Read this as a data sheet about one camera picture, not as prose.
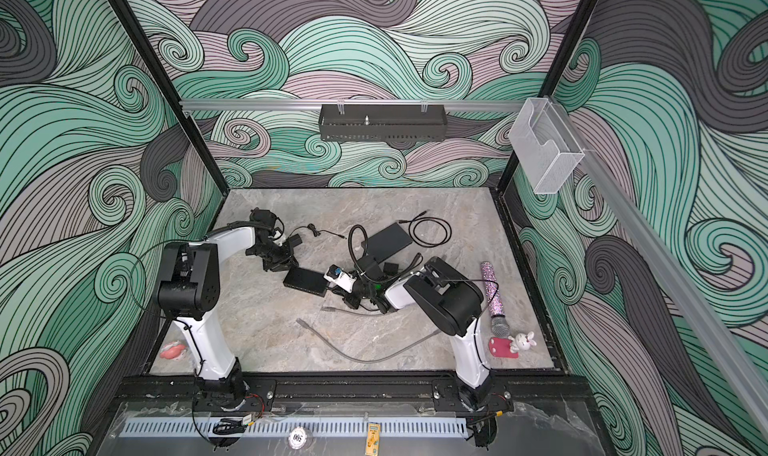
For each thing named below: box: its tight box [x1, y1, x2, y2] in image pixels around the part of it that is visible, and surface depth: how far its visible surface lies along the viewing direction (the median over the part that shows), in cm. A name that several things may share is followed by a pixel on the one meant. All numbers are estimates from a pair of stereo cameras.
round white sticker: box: [288, 426, 307, 449], surface depth 64 cm
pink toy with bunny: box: [488, 331, 537, 359], surface depth 79 cm
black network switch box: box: [283, 267, 330, 297], surface depth 95 cm
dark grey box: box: [361, 222, 413, 263], surface depth 108 cm
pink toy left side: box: [160, 344, 185, 359], surface depth 78 cm
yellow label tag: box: [365, 423, 381, 456], surface depth 68 cm
